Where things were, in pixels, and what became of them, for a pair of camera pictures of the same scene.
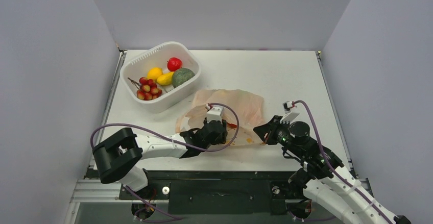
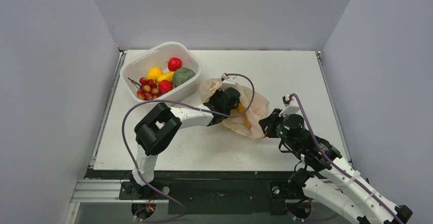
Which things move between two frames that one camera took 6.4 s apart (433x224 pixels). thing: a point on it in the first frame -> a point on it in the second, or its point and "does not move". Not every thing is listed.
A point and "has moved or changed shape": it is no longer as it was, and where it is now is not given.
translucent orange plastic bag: (241, 108) has moved or changed shape
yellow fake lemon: (153, 73) does not move
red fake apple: (173, 64) does not move
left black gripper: (221, 139) -> (219, 92)
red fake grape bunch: (148, 90) does not move
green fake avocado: (181, 75) does not move
